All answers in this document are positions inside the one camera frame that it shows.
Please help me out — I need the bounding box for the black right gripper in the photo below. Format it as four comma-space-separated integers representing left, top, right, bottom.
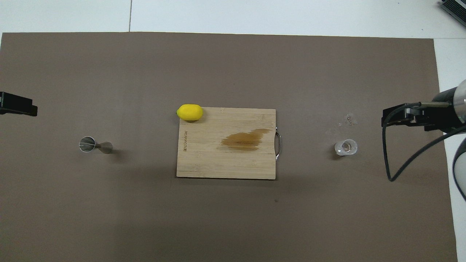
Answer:
382, 87, 461, 133

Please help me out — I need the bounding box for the wooden cutting board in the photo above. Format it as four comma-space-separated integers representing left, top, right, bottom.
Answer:
176, 107, 282, 180

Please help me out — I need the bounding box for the clear plastic cup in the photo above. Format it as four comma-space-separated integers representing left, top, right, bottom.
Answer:
334, 138, 358, 156

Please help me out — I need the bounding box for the yellow lemon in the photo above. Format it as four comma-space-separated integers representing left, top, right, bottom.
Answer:
177, 104, 204, 121

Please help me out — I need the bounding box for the steel double jigger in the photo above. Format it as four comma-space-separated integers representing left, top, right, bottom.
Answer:
79, 136, 113, 154

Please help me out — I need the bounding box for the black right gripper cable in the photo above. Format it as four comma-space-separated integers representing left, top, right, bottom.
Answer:
382, 102, 466, 182

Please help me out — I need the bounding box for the brown table mat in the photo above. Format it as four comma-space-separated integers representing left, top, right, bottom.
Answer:
0, 32, 458, 262

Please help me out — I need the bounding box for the grey ribbed device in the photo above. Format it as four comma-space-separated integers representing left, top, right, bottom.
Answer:
439, 0, 466, 27

